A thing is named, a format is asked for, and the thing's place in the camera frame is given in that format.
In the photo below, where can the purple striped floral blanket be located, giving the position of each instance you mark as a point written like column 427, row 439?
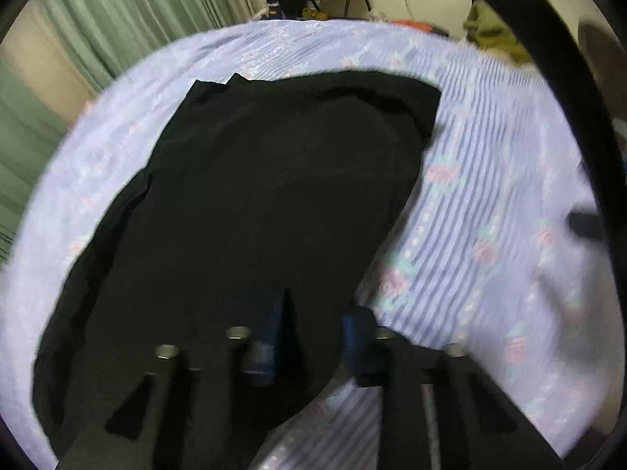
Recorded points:
column 490, row 181

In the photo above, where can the colourful toy pile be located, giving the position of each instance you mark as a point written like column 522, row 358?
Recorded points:
column 310, row 12

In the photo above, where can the olive green clothing pile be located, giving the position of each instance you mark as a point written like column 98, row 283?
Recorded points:
column 494, row 34

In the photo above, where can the beige sheer curtain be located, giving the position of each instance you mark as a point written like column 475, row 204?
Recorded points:
column 44, row 58

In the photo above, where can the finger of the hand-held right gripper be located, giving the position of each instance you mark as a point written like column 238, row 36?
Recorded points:
column 585, row 225

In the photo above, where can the orange plastic item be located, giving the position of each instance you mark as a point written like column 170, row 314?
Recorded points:
column 416, row 26

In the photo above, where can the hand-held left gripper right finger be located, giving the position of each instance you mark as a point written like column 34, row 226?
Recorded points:
column 360, row 345

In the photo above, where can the black pants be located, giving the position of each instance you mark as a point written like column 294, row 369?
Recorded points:
column 269, row 181

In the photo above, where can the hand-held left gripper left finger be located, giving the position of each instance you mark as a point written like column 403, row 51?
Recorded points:
column 267, row 335

